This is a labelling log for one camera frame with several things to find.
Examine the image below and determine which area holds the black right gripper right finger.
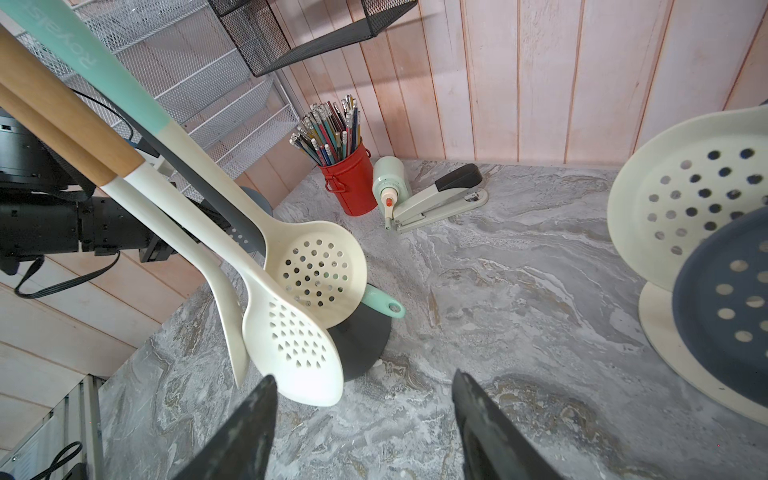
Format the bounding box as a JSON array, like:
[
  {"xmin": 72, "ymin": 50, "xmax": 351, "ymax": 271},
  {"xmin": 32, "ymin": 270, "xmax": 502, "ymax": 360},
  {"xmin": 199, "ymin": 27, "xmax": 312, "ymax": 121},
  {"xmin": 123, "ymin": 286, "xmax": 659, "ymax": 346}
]
[{"xmin": 452, "ymin": 370, "xmax": 561, "ymax": 479}]

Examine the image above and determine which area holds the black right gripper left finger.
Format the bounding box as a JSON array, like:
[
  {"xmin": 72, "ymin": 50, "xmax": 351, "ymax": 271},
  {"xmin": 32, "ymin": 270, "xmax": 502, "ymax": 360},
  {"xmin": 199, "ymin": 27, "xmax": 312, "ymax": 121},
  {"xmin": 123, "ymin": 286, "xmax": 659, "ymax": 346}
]
[{"xmin": 175, "ymin": 375, "xmax": 278, "ymax": 479}]

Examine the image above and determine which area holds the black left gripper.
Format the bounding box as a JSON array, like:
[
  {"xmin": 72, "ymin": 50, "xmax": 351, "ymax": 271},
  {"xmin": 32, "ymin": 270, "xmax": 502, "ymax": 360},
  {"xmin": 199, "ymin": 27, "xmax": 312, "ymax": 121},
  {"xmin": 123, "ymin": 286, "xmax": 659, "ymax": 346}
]
[{"xmin": 77, "ymin": 194, "xmax": 232, "ymax": 264}]

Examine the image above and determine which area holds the large cream skimmer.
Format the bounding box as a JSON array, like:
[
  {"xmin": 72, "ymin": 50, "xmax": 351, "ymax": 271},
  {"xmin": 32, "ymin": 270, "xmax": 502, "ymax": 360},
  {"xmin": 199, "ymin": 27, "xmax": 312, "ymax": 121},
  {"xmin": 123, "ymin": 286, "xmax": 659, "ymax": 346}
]
[{"xmin": 1, "ymin": 87, "xmax": 249, "ymax": 387}]

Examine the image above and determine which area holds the grey skimmer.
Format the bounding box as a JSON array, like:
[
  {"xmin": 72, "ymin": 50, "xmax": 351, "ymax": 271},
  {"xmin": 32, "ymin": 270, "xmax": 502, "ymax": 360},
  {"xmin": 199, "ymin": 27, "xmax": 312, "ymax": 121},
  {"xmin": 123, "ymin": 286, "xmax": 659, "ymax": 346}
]
[{"xmin": 362, "ymin": 284, "xmax": 407, "ymax": 319}]

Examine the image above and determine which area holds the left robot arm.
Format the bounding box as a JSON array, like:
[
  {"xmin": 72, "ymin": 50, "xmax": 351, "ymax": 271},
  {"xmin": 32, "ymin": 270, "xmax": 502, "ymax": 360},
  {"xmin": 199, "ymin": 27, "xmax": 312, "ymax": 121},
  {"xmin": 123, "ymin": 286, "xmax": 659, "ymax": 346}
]
[{"xmin": 1, "ymin": 111, "xmax": 176, "ymax": 275}]

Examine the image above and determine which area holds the grey utensil rack stand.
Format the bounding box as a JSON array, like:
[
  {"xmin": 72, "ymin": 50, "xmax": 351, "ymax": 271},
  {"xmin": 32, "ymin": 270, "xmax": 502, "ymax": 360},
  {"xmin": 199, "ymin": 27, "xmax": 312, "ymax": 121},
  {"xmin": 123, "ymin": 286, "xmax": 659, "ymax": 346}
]
[{"xmin": 114, "ymin": 106, "xmax": 393, "ymax": 382}]

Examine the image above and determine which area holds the cream utensil rack stand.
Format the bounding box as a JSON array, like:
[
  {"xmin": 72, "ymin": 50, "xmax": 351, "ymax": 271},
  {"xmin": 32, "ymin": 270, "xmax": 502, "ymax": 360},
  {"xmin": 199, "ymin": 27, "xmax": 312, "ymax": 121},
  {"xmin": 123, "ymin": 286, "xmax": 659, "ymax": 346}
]
[{"xmin": 638, "ymin": 282, "xmax": 767, "ymax": 425}]

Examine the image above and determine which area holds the bundle of pencils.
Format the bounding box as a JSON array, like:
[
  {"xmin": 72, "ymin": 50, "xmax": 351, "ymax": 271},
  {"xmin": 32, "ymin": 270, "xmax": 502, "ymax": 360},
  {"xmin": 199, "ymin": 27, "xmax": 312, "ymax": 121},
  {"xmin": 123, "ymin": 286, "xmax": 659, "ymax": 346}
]
[{"xmin": 288, "ymin": 95, "xmax": 363, "ymax": 167}]

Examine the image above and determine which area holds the red metal pencil cup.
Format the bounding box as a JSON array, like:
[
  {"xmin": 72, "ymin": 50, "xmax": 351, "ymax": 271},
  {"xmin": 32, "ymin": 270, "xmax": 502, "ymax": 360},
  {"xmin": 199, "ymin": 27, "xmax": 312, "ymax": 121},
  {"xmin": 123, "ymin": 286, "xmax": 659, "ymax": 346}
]
[{"xmin": 320, "ymin": 144, "xmax": 378, "ymax": 217}]

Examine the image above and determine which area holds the mint stapler black top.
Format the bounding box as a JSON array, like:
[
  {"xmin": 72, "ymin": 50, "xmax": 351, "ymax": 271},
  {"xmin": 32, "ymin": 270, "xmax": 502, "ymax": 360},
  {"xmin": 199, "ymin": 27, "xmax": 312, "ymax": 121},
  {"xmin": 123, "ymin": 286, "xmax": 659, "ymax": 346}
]
[{"xmin": 392, "ymin": 164, "xmax": 489, "ymax": 233}]

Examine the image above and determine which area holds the mint green pencil sharpener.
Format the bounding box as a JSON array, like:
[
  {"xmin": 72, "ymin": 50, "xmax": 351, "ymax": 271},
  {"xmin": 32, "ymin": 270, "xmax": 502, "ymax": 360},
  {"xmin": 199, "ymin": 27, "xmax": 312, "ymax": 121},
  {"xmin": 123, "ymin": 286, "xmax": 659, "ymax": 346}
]
[{"xmin": 372, "ymin": 156, "xmax": 412, "ymax": 230}]

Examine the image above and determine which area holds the aluminium rail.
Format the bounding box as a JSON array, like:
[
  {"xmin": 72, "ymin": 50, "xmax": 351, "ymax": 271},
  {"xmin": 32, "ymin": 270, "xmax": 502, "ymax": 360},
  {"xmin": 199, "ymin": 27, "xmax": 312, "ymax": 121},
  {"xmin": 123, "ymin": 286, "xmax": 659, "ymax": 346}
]
[{"xmin": 1, "ymin": 375, "xmax": 105, "ymax": 479}]

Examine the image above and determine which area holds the white wire mesh shelf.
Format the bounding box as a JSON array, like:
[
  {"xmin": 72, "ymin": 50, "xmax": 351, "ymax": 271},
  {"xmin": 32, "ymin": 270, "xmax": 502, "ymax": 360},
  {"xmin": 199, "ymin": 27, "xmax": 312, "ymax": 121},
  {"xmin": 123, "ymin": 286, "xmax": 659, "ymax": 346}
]
[{"xmin": 17, "ymin": 0, "xmax": 301, "ymax": 199}]

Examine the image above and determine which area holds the black mesh wall basket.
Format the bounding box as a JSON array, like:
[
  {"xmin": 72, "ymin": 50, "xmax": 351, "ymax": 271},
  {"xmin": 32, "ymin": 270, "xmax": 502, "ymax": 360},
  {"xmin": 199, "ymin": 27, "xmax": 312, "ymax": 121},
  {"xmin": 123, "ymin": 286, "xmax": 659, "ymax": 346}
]
[{"xmin": 209, "ymin": 1, "xmax": 417, "ymax": 77}]

